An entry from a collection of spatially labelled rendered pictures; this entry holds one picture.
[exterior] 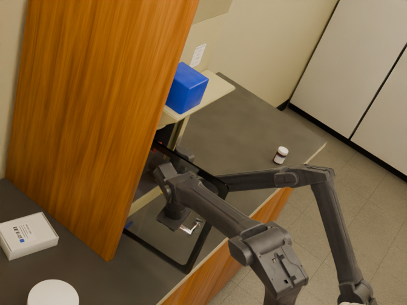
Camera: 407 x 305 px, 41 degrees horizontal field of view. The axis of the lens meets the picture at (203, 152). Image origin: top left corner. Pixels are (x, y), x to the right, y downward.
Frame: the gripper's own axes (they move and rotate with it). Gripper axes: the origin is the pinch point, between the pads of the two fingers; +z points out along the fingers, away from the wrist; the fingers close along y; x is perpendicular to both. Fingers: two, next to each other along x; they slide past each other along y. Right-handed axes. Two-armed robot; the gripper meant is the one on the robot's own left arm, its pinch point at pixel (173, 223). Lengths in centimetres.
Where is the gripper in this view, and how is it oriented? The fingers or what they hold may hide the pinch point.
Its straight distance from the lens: 164.3
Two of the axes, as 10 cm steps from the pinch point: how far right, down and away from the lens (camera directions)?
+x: 8.3, 5.2, -1.9
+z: -1.1, 4.8, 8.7
